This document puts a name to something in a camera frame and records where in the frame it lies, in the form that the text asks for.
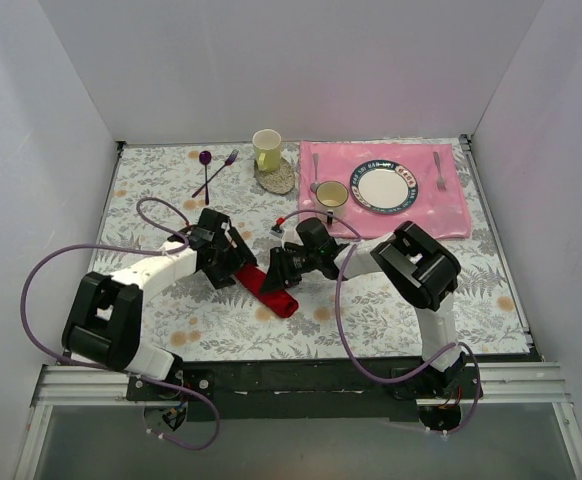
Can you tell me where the silver fork on placemat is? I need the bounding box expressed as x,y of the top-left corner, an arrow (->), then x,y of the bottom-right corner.
433,151 -> 446,191

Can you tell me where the purple fork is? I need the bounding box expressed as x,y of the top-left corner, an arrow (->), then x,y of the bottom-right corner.
192,149 -> 239,198

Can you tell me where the cream enamel mug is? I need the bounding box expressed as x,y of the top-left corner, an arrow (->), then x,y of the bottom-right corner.
315,181 -> 349,226

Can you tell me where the yellow ceramic mug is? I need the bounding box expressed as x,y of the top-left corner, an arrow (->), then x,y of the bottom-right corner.
252,129 -> 282,173

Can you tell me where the white plate blue rim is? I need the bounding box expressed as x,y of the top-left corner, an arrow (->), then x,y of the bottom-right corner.
349,159 -> 419,215

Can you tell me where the floral tablecloth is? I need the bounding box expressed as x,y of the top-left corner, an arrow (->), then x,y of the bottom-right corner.
93,139 -> 529,367

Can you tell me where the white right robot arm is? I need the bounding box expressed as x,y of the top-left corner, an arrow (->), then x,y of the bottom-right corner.
260,218 -> 465,398

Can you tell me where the purple spoon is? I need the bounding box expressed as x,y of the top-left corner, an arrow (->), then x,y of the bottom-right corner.
199,150 -> 212,205

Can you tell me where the silver spoon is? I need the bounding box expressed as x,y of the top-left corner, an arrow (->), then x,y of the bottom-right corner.
310,153 -> 320,193

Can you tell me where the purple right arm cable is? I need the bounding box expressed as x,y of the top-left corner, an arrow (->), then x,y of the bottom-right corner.
278,209 -> 483,435

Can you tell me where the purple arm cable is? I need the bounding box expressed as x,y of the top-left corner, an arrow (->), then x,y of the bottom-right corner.
23,198 -> 221,451
278,209 -> 483,435

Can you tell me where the red cloth napkin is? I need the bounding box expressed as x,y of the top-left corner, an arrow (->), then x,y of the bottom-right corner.
235,264 -> 299,319

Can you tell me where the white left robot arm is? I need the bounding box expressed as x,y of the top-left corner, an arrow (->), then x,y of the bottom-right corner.
61,208 -> 255,400

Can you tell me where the aluminium frame rail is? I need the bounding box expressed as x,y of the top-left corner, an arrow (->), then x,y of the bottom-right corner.
14,362 -> 582,479

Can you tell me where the speckled round coaster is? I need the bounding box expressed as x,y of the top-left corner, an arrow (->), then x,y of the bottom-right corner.
254,157 -> 296,195

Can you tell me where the pink placemat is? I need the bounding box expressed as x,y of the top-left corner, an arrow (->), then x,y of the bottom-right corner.
299,141 -> 472,239

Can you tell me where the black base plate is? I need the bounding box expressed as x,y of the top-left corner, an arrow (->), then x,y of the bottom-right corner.
126,359 -> 479,422

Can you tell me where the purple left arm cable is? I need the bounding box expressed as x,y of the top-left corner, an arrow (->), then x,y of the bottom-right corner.
23,198 -> 221,451

